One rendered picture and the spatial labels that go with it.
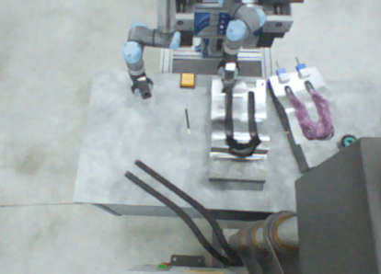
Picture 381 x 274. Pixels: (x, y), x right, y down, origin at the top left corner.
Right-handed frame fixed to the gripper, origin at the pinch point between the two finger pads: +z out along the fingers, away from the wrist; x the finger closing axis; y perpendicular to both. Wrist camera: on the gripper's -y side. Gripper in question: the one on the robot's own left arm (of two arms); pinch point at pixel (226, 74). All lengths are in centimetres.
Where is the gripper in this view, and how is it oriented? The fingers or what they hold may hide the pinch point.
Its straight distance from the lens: 169.0
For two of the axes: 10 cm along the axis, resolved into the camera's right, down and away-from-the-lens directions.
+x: -10.0, -0.9, 0.3
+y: 0.9, -9.4, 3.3
